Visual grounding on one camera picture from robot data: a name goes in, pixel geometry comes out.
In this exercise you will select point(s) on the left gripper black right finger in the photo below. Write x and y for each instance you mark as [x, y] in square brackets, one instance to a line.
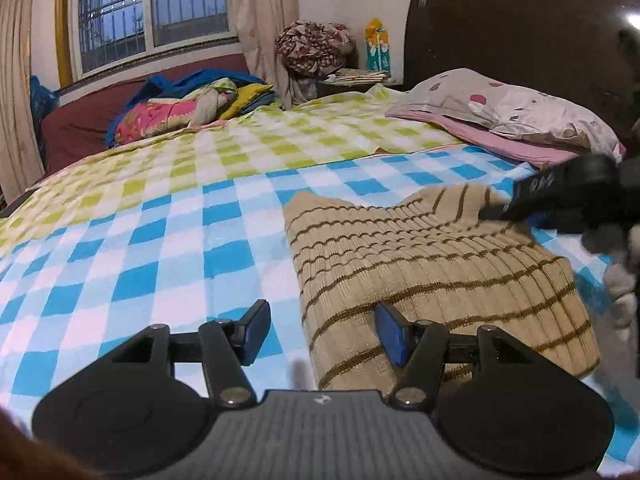
[417, 350]

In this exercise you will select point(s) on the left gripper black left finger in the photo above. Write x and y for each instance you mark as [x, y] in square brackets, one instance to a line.
[229, 346]

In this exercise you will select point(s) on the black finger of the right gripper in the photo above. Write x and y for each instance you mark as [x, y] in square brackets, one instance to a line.
[496, 212]
[544, 220]

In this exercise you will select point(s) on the tan striped knit sweater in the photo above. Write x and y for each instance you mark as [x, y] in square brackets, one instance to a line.
[432, 258]

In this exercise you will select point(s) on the pink pillow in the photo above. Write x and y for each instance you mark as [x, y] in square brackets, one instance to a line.
[536, 155]

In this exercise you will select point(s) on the green checkered bed sheet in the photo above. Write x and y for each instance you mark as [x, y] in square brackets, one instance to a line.
[345, 126]

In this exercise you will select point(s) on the dark wooden headboard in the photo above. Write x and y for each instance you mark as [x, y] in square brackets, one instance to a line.
[584, 51]

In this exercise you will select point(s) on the blue checkered bed sheet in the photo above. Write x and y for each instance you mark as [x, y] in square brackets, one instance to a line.
[184, 258]

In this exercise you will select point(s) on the colourful pile of bedding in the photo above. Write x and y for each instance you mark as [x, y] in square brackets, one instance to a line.
[202, 98]

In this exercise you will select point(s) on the maroon sofa bed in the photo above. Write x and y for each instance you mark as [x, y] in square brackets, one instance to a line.
[77, 129]

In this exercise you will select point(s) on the beige curtain left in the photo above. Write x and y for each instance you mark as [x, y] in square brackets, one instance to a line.
[21, 164]

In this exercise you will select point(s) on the beige curtain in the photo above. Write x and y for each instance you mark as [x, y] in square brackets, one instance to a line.
[258, 24]
[21, 164]

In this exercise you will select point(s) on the beige curtain right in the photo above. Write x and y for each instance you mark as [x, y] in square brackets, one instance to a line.
[258, 24]

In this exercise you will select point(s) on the barred window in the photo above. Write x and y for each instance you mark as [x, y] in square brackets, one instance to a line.
[106, 34]

